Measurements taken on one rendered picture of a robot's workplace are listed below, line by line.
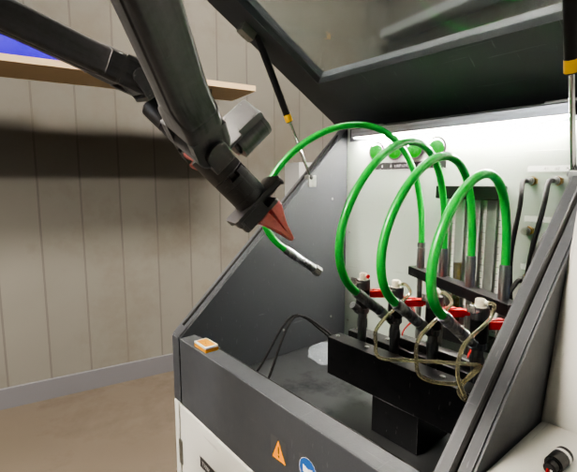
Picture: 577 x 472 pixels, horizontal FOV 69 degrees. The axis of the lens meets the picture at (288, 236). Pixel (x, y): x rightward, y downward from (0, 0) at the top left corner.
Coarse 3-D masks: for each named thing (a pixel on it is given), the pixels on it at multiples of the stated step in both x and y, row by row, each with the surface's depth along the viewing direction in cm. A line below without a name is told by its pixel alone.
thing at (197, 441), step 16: (192, 416) 92; (192, 432) 92; (208, 432) 86; (192, 448) 93; (208, 448) 87; (224, 448) 81; (192, 464) 94; (208, 464) 87; (224, 464) 82; (240, 464) 77
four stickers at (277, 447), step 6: (276, 438) 67; (276, 444) 67; (282, 444) 66; (276, 450) 67; (282, 450) 66; (276, 456) 67; (282, 456) 66; (300, 456) 62; (282, 462) 66; (300, 462) 63; (306, 462) 61; (312, 462) 60; (300, 468) 63; (306, 468) 62; (312, 468) 60
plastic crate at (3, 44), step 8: (0, 40) 183; (8, 40) 185; (0, 48) 183; (8, 48) 185; (16, 48) 186; (24, 48) 188; (32, 48) 189; (32, 56) 189; (40, 56) 191; (48, 56) 192
